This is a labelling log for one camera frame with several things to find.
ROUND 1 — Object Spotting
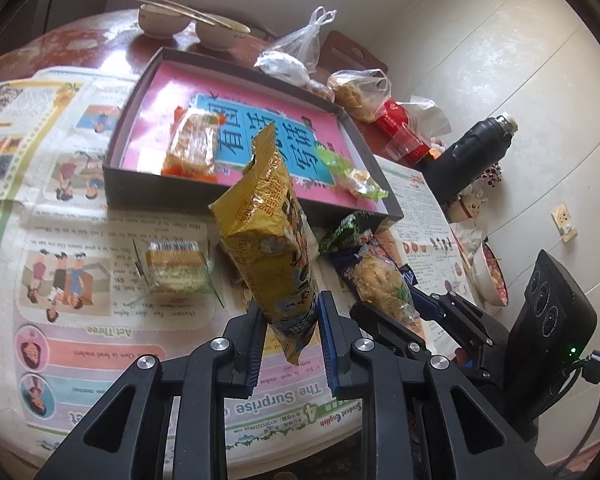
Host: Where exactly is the yellow snack packet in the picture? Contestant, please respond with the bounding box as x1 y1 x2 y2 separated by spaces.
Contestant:
209 122 321 366

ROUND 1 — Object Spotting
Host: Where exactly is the wall socket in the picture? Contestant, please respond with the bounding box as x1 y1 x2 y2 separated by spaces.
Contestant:
551 204 578 241

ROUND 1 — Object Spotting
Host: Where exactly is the wooden chopstick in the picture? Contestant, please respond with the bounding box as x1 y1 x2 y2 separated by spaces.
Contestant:
160 0 251 31
134 0 221 26

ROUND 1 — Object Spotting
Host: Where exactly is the clear crisp packet green print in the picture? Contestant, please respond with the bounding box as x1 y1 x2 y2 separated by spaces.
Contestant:
352 247 421 331

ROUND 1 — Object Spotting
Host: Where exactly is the white cat figurine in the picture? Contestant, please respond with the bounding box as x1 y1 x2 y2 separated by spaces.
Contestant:
450 192 488 223

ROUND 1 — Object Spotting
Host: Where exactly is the clear plastic bag with handles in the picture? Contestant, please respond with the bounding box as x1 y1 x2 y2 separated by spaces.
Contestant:
275 6 337 73

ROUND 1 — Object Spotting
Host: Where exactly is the green egg roll packet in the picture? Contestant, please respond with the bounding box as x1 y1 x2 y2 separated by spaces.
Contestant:
315 142 390 206

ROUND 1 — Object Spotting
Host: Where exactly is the black thermos bottle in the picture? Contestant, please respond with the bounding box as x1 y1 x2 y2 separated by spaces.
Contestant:
422 114 518 206

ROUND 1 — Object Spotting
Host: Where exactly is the orange snack packet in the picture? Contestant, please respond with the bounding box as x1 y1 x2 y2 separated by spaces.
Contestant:
161 106 222 182

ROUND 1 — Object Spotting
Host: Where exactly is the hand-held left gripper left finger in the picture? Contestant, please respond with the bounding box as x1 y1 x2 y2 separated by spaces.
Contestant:
32 304 268 480

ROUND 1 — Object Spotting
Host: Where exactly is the cartoon newspaper sheet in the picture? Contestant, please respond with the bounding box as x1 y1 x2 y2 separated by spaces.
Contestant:
325 157 481 361
0 195 376 466
0 66 137 206

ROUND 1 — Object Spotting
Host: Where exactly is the blue cookie packet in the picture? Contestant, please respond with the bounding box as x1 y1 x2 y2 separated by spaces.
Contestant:
329 240 417 296

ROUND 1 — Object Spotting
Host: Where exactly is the bowl of red food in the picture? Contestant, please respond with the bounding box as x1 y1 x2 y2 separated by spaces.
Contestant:
467 242 508 307

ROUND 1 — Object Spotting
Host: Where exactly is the plastic bag of fried food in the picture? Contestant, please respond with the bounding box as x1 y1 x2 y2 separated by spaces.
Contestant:
327 69 392 122

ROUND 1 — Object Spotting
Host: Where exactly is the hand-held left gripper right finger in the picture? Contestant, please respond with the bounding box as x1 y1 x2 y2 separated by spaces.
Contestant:
316 290 556 480

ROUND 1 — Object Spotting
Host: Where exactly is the green black pea packet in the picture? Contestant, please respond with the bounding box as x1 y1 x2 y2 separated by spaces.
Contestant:
319 212 381 256

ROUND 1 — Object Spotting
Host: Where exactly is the crumpled white plastic bag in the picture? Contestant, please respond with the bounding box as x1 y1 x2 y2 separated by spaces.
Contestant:
254 51 312 86

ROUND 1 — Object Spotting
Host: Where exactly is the clear plastic cup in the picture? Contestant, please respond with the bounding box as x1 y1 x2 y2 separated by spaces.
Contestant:
384 122 421 161

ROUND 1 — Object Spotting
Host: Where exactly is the red tissue pack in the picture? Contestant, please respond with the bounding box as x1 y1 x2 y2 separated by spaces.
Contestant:
375 95 451 166

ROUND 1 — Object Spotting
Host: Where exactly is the wooden chair back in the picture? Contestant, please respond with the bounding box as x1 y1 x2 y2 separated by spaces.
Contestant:
320 30 388 73

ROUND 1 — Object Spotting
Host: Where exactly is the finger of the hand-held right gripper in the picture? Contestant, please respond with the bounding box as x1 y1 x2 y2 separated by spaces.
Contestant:
350 301 473 368
407 285 511 357

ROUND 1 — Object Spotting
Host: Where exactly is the clear biscuit packet gold label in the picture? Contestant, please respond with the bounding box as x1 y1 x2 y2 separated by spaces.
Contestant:
132 237 216 296

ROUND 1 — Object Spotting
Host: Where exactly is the cream ceramic bowl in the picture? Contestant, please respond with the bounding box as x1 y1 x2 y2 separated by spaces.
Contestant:
195 19 252 52
139 2 192 38

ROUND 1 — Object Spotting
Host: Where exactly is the grey shallow box pink lining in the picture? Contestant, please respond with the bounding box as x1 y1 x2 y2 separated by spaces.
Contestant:
102 46 405 235

